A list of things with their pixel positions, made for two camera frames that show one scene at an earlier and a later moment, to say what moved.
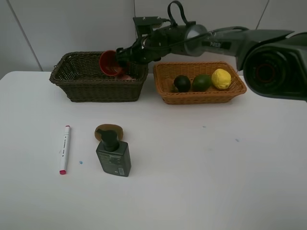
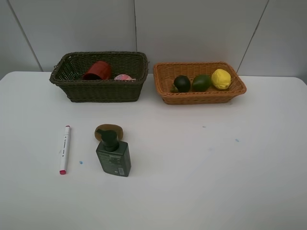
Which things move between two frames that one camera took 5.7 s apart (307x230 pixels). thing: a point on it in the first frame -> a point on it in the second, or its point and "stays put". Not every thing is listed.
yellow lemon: [221, 78] stays put
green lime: [201, 83] stays put
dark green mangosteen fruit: [182, 83] stays put
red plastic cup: [109, 64] -> [100, 70]
